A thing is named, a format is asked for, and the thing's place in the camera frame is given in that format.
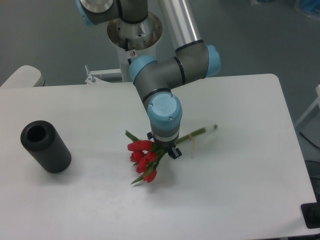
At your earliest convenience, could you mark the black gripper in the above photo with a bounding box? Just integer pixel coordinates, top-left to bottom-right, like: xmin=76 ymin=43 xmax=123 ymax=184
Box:
xmin=147 ymin=131 xmax=181 ymax=159

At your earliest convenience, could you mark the white chair armrest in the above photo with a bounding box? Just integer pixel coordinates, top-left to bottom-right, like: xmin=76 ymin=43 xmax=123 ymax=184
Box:
xmin=0 ymin=65 xmax=47 ymax=90

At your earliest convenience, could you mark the black ribbed cylinder vase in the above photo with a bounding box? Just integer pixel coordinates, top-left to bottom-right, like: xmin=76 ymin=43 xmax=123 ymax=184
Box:
xmin=20 ymin=120 xmax=72 ymax=174

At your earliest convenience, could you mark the red tulip bouquet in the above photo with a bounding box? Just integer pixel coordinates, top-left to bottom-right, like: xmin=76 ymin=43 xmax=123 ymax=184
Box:
xmin=124 ymin=124 xmax=219 ymax=185

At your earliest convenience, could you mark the blue object top right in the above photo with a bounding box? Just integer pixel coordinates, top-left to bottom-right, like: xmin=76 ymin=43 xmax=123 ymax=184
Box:
xmin=294 ymin=0 xmax=320 ymax=19

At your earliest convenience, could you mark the black cable on pedestal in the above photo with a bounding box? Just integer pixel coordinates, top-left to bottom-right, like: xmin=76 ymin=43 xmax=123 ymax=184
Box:
xmin=124 ymin=37 xmax=133 ymax=66

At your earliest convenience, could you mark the black device at table edge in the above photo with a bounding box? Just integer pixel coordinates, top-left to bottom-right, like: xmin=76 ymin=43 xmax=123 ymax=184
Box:
xmin=300 ymin=202 xmax=320 ymax=229

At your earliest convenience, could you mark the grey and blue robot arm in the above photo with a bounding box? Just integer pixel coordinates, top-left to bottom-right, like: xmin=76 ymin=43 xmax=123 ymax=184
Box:
xmin=76 ymin=0 xmax=221 ymax=159

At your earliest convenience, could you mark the black cable on floor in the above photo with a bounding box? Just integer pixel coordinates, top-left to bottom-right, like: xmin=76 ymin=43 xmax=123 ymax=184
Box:
xmin=299 ymin=131 xmax=320 ymax=147

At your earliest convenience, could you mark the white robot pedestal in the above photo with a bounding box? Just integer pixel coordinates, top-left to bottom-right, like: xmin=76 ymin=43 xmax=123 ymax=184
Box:
xmin=84 ymin=12 xmax=164 ymax=85

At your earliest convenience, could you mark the white frame at right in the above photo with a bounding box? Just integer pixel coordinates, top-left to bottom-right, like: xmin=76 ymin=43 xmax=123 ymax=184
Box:
xmin=294 ymin=85 xmax=320 ymax=130

